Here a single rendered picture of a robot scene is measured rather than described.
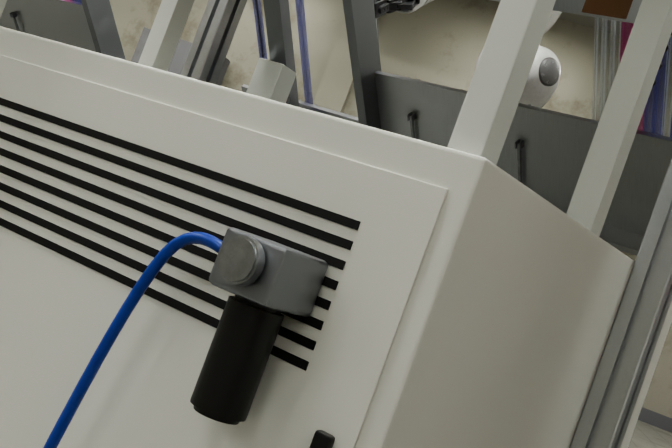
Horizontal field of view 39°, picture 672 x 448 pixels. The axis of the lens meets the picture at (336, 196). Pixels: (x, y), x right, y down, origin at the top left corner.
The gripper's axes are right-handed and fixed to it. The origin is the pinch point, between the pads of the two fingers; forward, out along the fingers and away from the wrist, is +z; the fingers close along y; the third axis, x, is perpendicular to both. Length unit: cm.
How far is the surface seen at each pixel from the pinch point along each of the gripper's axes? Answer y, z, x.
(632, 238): 64, 24, 20
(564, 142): 50, 24, 7
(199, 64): 4, 60, -7
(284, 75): -7.9, 20.7, 10.0
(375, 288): 64, 112, -20
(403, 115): 18.5, 20.1, 11.7
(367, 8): 11.1, 22.5, -7.8
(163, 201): 42, 110, -19
